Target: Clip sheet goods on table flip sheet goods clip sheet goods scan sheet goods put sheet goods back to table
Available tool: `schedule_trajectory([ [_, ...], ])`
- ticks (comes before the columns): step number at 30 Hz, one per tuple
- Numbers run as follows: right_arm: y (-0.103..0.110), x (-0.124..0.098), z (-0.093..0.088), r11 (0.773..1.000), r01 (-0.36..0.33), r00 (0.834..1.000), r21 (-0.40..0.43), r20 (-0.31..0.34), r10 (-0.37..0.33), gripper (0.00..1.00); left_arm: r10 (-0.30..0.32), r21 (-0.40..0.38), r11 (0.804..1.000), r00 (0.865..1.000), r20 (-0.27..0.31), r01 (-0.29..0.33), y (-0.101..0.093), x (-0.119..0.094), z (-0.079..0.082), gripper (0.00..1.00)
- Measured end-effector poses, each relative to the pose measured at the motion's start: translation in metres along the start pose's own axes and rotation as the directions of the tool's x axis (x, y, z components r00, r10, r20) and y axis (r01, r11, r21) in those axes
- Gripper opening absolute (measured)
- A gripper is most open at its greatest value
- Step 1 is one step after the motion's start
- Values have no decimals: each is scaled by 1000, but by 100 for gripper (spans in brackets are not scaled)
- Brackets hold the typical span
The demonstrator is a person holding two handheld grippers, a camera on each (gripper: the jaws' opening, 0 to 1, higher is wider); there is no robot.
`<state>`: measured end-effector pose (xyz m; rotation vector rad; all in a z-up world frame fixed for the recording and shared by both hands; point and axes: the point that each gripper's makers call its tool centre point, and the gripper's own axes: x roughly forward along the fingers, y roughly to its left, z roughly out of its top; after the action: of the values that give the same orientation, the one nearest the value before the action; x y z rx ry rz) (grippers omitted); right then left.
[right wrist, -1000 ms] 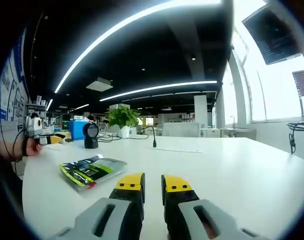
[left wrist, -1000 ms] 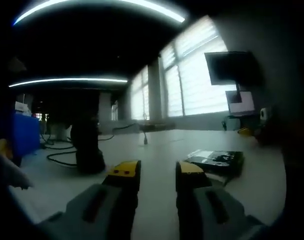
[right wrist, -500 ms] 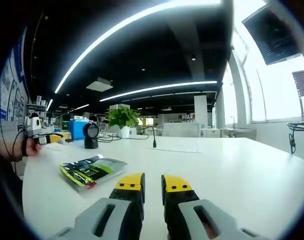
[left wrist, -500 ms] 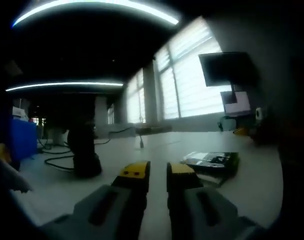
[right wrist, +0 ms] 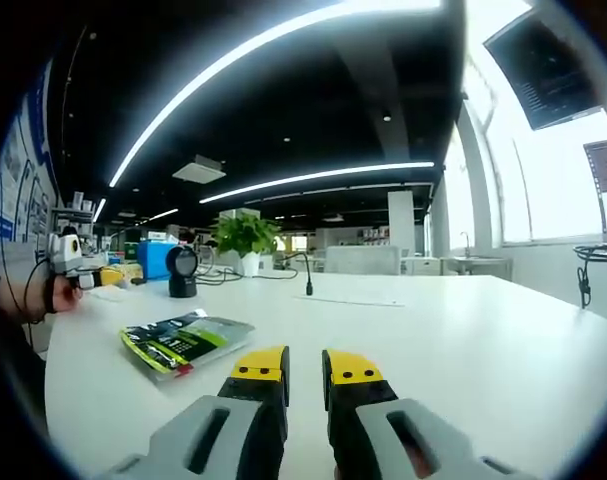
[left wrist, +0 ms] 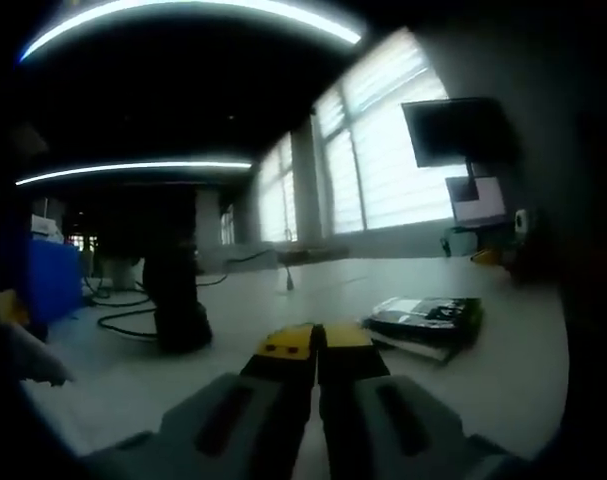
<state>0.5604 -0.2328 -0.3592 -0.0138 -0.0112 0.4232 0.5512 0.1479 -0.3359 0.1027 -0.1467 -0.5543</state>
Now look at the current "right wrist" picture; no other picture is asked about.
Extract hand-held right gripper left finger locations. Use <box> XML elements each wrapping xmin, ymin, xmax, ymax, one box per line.
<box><xmin>100</xmin><ymin>344</ymin><xmax>291</xmax><ymax>480</ymax></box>

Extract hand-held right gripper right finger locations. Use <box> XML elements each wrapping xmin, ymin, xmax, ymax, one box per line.
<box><xmin>321</xmin><ymin>348</ymin><xmax>527</xmax><ymax>480</ymax></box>

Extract green black sheet goods packet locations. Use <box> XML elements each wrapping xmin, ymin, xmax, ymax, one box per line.
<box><xmin>119</xmin><ymin>309</ymin><xmax>256</xmax><ymax>385</ymax></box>

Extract person's left hand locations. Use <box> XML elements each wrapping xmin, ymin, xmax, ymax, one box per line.
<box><xmin>51</xmin><ymin>273</ymin><xmax>84</xmax><ymax>314</ymax></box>

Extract white shelf with boxes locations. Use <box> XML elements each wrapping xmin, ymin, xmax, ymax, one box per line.
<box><xmin>50</xmin><ymin>190</ymin><xmax>97</xmax><ymax>241</ymax></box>

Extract blue box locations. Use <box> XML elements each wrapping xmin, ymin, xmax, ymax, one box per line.
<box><xmin>136</xmin><ymin>240</ymin><xmax>180</xmax><ymax>282</ymax></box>

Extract black barcode scanner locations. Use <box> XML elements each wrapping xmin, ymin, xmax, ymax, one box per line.
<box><xmin>164</xmin><ymin>244</ymin><xmax>201</xmax><ymax>299</ymax></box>

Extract white table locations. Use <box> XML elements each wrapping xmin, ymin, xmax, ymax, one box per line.
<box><xmin>43</xmin><ymin>269</ymin><xmax>607</xmax><ymax>480</ymax></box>

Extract green potted plant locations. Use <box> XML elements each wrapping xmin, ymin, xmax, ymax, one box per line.
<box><xmin>211</xmin><ymin>212</ymin><xmax>280</xmax><ymax>278</ymax></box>

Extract white ceiling air conditioner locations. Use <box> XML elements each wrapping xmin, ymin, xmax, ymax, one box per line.
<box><xmin>171</xmin><ymin>154</ymin><xmax>228</xmax><ymax>184</ymax></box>

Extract black gooseneck microphone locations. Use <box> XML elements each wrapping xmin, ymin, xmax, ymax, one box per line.
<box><xmin>272</xmin><ymin>251</ymin><xmax>315</xmax><ymax>297</ymax></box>

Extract straight ceiling light strip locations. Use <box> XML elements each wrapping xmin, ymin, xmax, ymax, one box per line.
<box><xmin>198</xmin><ymin>160</ymin><xmax>436</xmax><ymax>205</ymax></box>

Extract long curved ceiling light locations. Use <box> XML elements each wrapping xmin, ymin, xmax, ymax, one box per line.
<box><xmin>107</xmin><ymin>0</ymin><xmax>444</xmax><ymax>189</ymax></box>

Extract computer monitor with window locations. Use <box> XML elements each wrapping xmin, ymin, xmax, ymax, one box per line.
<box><xmin>582</xmin><ymin>138</ymin><xmax>607</xmax><ymax>235</ymax></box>

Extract black hanging monitor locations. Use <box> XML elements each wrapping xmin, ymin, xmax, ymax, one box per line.
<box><xmin>483</xmin><ymin>4</ymin><xmax>607</xmax><ymax>131</ymax></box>

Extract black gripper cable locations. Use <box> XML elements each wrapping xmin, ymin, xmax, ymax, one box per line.
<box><xmin>10</xmin><ymin>254</ymin><xmax>52</xmax><ymax>346</ymax></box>

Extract blue white wall poster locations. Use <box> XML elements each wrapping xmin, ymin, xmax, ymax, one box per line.
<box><xmin>0</xmin><ymin>59</ymin><xmax>64</xmax><ymax>261</ymax></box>

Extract black scanner cable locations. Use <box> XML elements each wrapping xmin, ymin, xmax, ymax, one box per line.
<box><xmin>195</xmin><ymin>267</ymin><xmax>300</xmax><ymax>287</ymax></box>

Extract black monitor arm cables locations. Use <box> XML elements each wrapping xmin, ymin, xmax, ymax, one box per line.
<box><xmin>572</xmin><ymin>243</ymin><xmax>607</xmax><ymax>321</ymax></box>

